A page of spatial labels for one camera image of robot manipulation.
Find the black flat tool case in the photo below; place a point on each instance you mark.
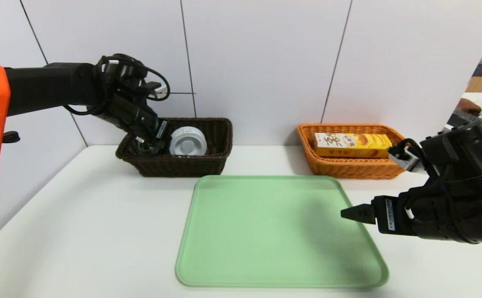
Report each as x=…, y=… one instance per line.
x=458, y=120

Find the dark brown wicker basket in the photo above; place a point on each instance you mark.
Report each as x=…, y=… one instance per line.
x=208, y=163

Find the white side table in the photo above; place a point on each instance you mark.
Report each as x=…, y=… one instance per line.
x=479, y=97

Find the clear tape roll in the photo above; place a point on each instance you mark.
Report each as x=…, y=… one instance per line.
x=188, y=141

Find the orange wicker basket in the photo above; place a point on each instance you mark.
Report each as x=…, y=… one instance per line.
x=348, y=167

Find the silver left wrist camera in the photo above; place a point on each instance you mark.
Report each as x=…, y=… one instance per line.
x=158, y=90

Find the yellow potato chips box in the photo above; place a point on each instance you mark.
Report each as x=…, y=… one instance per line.
x=348, y=145

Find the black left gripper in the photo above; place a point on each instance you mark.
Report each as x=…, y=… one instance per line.
x=159, y=130

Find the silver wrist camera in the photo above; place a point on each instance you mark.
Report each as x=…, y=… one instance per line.
x=158, y=90
x=406, y=156

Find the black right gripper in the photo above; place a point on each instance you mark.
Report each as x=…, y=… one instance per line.
x=387, y=215

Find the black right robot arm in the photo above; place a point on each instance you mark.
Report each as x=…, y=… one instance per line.
x=468, y=182

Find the brown cloth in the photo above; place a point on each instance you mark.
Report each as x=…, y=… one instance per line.
x=468, y=106

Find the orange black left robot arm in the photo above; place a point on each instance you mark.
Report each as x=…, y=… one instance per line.
x=38, y=89

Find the light green plastic tray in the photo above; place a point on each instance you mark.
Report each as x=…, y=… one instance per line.
x=266, y=231

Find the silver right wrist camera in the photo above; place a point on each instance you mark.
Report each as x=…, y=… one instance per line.
x=406, y=156

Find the small glass jar black base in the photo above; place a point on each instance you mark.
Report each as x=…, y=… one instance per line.
x=152, y=148

